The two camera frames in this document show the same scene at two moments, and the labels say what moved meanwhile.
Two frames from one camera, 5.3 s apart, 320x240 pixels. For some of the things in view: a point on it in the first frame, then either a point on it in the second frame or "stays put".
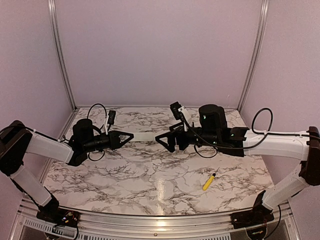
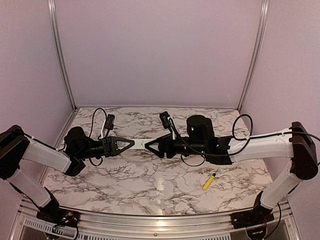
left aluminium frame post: (53, 10) stays put
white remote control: (144, 136) to (139, 143)
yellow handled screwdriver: (209, 181) stays put
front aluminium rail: (159, 228) stays put
